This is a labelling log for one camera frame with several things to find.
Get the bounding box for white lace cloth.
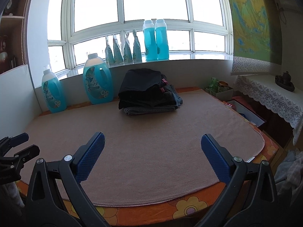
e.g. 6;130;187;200
233;74;303;146

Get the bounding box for brown wall shelf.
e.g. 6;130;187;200
0;0;34;75

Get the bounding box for folded grey pants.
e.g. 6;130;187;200
123;92;183;117

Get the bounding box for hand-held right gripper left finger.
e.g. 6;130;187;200
25;132;106;227

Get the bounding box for person's left hand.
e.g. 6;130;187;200
0;182;24;211

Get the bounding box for white cardboard box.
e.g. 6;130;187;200
209;86;235;98

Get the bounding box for open white storage box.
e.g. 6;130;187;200
225;99;267;130

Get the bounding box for beige mat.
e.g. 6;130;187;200
20;89;265;206

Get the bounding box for dark teapot figurine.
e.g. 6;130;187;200
275;71;295;92

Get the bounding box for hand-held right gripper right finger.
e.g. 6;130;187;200
196;134;278;227

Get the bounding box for pale crumpled cloth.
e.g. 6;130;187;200
274;149;303;195

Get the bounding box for white window frame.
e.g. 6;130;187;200
47;0;234;76

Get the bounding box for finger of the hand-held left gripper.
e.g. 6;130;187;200
11;133;29;146
14;145;40;165

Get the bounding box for black pants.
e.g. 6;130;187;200
118;68;166;98

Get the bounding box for blue detergent jug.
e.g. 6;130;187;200
42;65;68;113
83;53;113;105

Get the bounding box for detergent refill pouch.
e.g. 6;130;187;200
132;30;143;62
113;34;124;64
123;31;133;63
105;36;116;65

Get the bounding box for landscape wall scroll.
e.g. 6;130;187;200
224;0;283;76

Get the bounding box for tall blue detergent bottle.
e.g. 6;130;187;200
155;19;169;60
143;20;157;60

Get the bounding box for green box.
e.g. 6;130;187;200
205;77;220;93

